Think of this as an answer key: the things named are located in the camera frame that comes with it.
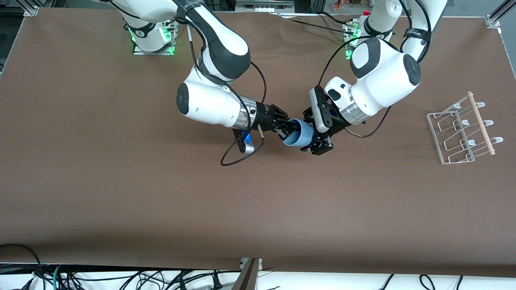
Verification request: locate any light blue plastic cup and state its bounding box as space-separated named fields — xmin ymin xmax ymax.
xmin=282 ymin=119 xmax=315 ymax=148

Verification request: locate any grey power strip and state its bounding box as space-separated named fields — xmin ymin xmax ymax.
xmin=235 ymin=0 xmax=295 ymax=13

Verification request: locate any brown table cover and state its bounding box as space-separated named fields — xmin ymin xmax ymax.
xmin=0 ymin=7 xmax=516 ymax=278

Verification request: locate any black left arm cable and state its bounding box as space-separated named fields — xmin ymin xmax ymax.
xmin=318 ymin=0 xmax=433 ymax=139

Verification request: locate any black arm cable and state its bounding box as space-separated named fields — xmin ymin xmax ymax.
xmin=318 ymin=0 xmax=433 ymax=139
xmin=177 ymin=14 xmax=268 ymax=167

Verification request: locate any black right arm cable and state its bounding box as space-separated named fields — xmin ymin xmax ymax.
xmin=177 ymin=14 xmax=268 ymax=167

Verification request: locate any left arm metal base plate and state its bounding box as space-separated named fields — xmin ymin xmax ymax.
xmin=344 ymin=20 xmax=363 ymax=61

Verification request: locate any black base power cable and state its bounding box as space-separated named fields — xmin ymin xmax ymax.
xmin=282 ymin=11 xmax=357 ymax=37

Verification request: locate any clear wire cup rack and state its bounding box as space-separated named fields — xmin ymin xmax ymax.
xmin=427 ymin=91 xmax=504 ymax=165

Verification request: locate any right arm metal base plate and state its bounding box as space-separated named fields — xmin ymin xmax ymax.
xmin=132 ymin=18 xmax=177 ymax=56

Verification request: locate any black tangled floor cable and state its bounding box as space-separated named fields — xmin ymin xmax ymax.
xmin=60 ymin=268 xmax=242 ymax=290

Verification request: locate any aluminium frame profile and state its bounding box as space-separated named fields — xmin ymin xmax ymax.
xmin=16 ymin=0 xmax=41 ymax=17
xmin=486 ymin=0 xmax=516 ymax=28

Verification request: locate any teal floor cable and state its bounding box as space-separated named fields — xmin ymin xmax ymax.
xmin=52 ymin=265 xmax=65 ymax=290

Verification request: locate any black looped floor cable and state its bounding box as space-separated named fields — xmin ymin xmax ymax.
xmin=0 ymin=244 xmax=44 ymax=290

